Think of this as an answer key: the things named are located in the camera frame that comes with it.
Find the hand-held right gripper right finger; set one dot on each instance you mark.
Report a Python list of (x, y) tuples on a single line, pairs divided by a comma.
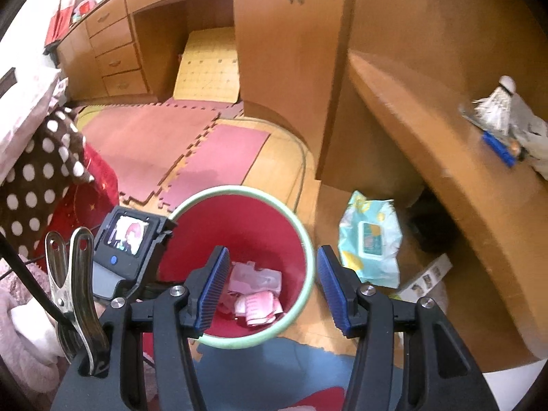
[(336, 291)]

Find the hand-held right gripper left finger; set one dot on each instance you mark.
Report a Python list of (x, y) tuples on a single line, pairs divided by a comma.
[(212, 291)]

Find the pink patterned packet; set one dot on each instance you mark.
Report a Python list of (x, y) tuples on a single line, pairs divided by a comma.
[(257, 306)]

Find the red bin with green rim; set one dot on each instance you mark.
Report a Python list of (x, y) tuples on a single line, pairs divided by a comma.
[(265, 231)]

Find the white and green carton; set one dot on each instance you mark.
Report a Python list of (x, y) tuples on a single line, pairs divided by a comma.
[(428, 278)]

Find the wooden corner shelf unit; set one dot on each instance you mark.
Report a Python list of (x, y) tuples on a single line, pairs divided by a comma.
[(406, 107)]

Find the blue plastic stick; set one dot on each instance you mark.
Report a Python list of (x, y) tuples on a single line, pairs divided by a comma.
[(498, 147)]

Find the white shuttlecock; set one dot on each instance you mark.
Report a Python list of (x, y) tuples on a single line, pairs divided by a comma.
[(496, 107)]

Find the white plastic bag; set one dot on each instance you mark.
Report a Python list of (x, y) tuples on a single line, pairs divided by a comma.
[(535, 137)]

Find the metal spring clip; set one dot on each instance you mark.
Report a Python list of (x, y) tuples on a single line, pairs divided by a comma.
[(81, 274)]

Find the blue wet wipes pack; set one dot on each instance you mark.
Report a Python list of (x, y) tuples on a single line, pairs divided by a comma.
[(368, 239)]

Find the pink foam floor mat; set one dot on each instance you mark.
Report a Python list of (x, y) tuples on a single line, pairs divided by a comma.
[(145, 145)]

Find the blue foam floor mat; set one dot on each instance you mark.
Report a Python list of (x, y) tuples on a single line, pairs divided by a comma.
[(274, 368)]

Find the brown polka dot blanket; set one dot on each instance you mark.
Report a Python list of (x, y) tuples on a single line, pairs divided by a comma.
[(38, 180)]

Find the purple foam floor mat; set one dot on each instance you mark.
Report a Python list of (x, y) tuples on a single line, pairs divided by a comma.
[(222, 158)]

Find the pink fluffy blanket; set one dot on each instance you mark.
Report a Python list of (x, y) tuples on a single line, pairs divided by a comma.
[(25, 342)]

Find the pale pink bedding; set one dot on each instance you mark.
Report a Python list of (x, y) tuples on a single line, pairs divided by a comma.
[(25, 94)]

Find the yellow checked mat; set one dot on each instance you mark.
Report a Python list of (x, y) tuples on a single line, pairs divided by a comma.
[(205, 68)]

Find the red hanging cloth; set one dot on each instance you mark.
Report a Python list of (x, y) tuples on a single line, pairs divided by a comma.
[(60, 25)]

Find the red pink desk item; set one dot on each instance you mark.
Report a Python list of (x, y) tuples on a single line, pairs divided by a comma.
[(83, 8)]

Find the wooden wardrobe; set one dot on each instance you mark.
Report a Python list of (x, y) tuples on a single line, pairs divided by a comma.
[(278, 51)]

